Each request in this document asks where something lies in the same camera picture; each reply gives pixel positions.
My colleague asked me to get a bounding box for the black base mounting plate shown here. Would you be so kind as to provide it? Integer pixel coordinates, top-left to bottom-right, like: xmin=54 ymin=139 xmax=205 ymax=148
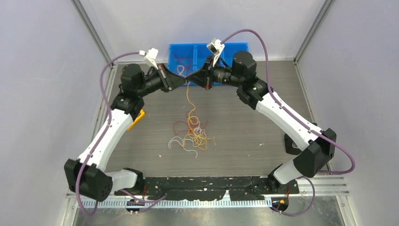
xmin=135 ymin=176 xmax=299 ymax=201

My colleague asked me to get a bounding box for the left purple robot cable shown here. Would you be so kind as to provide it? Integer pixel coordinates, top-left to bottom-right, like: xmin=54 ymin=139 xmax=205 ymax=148
xmin=75 ymin=51 xmax=168 ymax=217

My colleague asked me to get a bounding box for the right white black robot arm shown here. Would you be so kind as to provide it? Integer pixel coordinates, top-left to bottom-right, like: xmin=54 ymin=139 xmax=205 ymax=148
xmin=187 ymin=51 xmax=336 ymax=193

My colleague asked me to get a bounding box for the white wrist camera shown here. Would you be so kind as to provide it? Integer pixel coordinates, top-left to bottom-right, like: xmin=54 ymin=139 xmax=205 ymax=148
xmin=207 ymin=38 xmax=225 ymax=66
xmin=138 ymin=48 xmax=159 ymax=70

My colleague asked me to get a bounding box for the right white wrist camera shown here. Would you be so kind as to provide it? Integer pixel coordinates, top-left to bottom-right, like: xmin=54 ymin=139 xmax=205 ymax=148
xmin=207 ymin=38 xmax=225 ymax=66

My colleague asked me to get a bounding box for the black triangular stand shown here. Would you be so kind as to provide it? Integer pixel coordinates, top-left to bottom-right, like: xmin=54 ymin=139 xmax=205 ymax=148
xmin=279 ymin=122 xmax=320 ymax=155

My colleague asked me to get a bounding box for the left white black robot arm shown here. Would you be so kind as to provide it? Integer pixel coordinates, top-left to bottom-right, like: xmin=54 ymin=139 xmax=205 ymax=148
xmin=64 ymin=64 xmax=186 ymax=202

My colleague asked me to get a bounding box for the blue three-compartment plastic bin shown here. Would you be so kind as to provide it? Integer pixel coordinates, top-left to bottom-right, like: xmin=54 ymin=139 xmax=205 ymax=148
xmin=166 ymin=43 xmax=257 ymax=90

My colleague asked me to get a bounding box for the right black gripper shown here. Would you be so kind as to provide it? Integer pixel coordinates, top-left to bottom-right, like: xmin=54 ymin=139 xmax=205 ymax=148
xmin=187 ymin=54 xmax=244 ymax=89

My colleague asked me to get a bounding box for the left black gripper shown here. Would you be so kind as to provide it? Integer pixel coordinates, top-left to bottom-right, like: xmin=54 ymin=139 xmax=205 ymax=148
xmin=137 ymin=63 xmax=188 ymax=97

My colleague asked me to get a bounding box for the yellow triangular plastic stand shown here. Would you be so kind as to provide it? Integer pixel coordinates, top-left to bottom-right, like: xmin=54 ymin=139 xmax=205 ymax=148
xmin=127 ymin=109 xmax=145 ymax=131

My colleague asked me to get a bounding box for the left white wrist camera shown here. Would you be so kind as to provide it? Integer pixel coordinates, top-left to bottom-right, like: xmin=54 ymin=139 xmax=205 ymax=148
xmin=138 ymin=48 xmax=159 ymax=70

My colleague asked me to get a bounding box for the aluminium front rail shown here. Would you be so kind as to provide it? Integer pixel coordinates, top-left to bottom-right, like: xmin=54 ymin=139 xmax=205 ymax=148
xmin=98 ymin=175 xmax=349 ymax=210

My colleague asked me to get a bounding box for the orange yellow thin cable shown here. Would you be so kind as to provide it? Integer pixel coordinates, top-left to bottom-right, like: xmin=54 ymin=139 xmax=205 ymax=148
xmin=176 ymin=64 xmax=216 ymax=152

